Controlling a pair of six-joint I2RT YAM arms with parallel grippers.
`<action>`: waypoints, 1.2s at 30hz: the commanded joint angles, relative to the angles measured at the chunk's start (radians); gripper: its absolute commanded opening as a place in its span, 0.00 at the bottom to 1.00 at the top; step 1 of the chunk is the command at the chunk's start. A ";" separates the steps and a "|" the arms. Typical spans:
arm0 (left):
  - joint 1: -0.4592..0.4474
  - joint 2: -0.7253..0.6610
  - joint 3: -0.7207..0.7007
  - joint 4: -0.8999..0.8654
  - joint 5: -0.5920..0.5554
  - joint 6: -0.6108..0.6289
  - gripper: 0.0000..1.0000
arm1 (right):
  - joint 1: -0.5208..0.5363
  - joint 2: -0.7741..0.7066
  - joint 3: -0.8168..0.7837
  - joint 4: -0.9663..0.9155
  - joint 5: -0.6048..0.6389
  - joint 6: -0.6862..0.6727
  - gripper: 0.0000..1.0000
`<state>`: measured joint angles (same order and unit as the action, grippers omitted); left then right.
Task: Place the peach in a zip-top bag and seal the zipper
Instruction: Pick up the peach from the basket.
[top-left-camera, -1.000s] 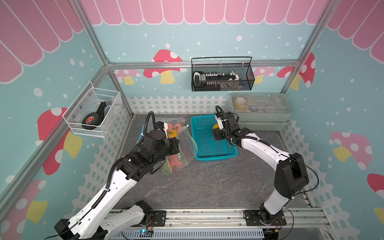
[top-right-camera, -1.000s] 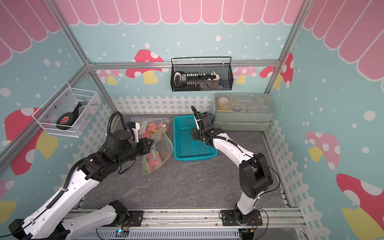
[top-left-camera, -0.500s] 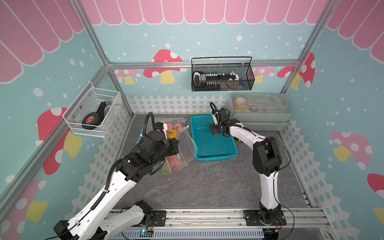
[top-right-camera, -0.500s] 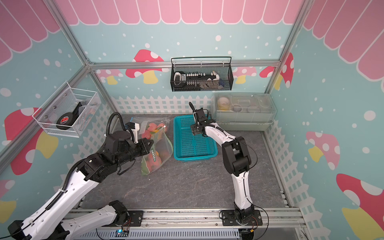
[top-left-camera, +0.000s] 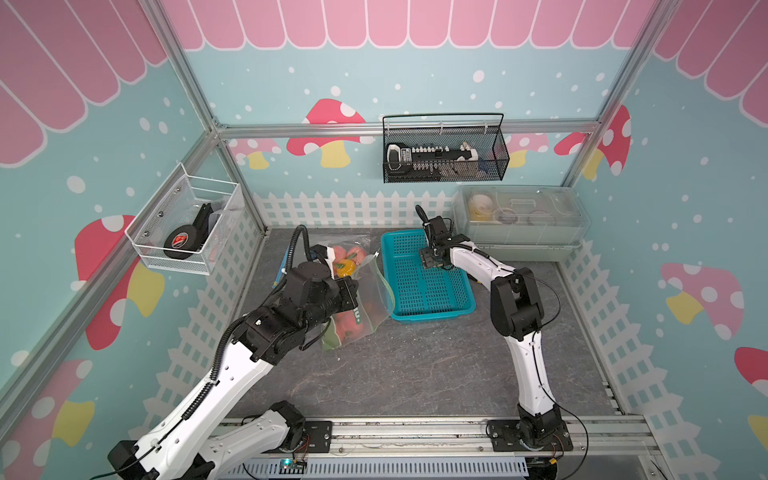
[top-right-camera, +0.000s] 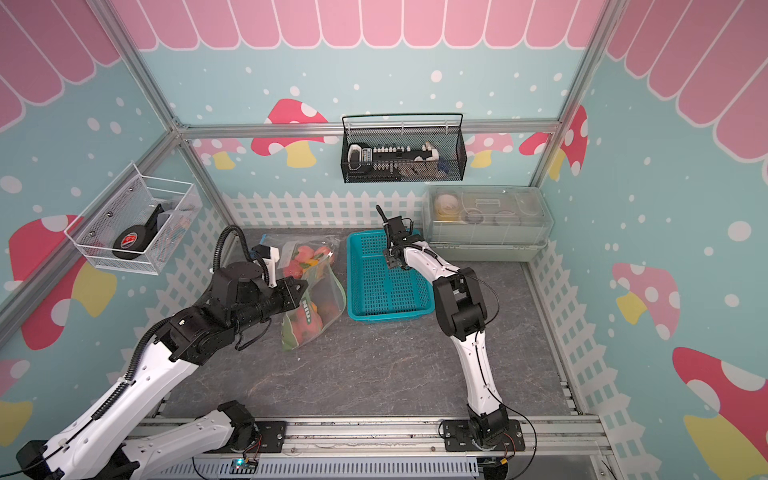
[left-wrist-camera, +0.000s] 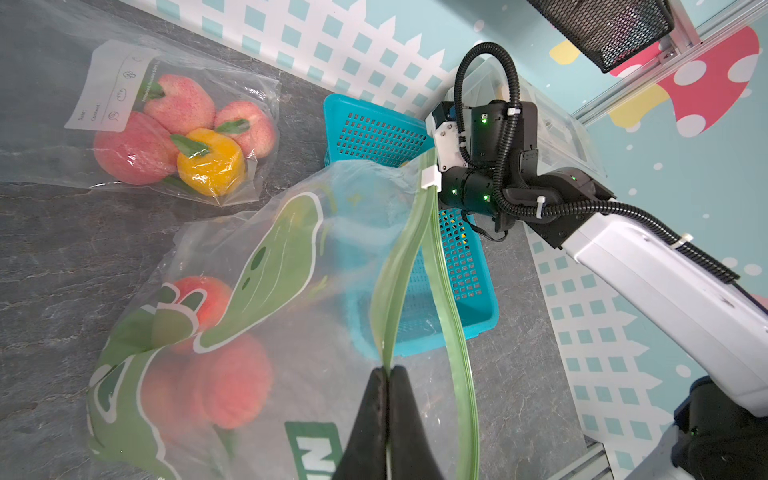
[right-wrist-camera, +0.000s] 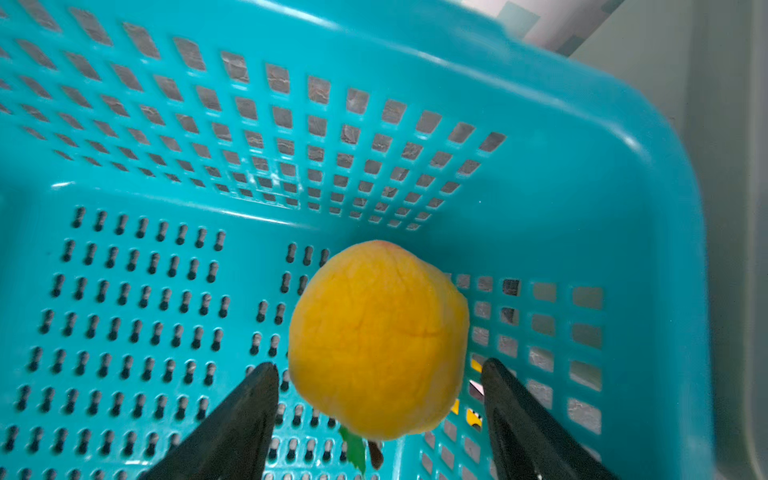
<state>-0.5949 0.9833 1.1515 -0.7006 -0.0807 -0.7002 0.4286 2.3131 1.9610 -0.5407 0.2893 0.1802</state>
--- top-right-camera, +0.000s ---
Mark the clear bag green cartoon print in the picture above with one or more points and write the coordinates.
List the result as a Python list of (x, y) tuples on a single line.
[(323, 287)]

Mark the clear blue zipper bag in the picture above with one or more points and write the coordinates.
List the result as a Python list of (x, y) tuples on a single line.
[(288, 243)]

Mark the teal plastic perforated basket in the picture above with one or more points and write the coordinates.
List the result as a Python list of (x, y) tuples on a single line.
[(377, 293)]

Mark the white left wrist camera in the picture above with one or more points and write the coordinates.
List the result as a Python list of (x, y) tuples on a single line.
[(267, 258)]

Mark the black wire mesh basket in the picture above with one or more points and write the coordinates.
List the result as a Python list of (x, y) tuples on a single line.
[(403, 147)]

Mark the clear plastic storage box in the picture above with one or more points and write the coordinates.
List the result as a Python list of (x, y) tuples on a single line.
[(486, 223)]

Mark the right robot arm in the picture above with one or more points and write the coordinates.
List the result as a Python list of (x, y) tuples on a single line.
[(462, 315)]

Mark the black tape roll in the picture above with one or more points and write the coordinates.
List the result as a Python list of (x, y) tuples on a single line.
[(133, 241)]

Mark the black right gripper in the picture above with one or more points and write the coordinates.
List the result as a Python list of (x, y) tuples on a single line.
[(388, 251)]

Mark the clear acrylic wall bin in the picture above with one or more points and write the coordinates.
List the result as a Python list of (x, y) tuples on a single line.
[(136, 223)]

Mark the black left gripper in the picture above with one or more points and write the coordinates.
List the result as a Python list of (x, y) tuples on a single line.
[(291, 299)]

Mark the pink peach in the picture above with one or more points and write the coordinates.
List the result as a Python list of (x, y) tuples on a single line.
[(304, 253), (306, 328), (294, 270), (322, 253)]

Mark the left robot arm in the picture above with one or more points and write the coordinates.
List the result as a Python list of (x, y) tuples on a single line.
[(95, 446)]

